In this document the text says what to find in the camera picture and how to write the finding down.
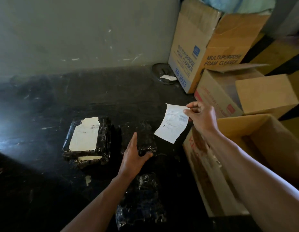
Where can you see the person's right hand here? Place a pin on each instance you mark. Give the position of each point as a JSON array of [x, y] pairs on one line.
[[205, 118]]

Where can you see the person's left hand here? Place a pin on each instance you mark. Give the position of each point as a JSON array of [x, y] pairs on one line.
[[131, 161]]

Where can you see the lubrication cleaner box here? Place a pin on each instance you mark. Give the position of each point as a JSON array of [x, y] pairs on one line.
[[280, 147]]

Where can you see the person's left forearm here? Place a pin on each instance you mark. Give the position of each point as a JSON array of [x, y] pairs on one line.
[[96, 210]]

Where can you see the person's right forearm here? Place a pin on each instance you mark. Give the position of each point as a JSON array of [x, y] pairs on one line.
[[260, 186]]

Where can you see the red striped cardboard box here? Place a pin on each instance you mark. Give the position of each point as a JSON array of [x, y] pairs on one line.
[[265, 94]]

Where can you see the tall blue print cardboard box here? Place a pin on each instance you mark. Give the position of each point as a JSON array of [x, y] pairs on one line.
[[188, 33]]

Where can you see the plain brown cardboard box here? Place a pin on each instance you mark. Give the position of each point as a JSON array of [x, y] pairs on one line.
[[277, 55]]

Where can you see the blue cloth in box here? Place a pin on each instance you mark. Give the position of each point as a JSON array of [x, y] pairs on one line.
[[224, 4]]

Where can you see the small white paper scrap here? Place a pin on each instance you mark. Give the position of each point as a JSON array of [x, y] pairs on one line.
[[87, 180]]

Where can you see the torn white paper strip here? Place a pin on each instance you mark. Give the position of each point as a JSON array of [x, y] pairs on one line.
[[168, 78]]

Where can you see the round metal lid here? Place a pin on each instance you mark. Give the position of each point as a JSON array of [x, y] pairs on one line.
[[159, 70]]

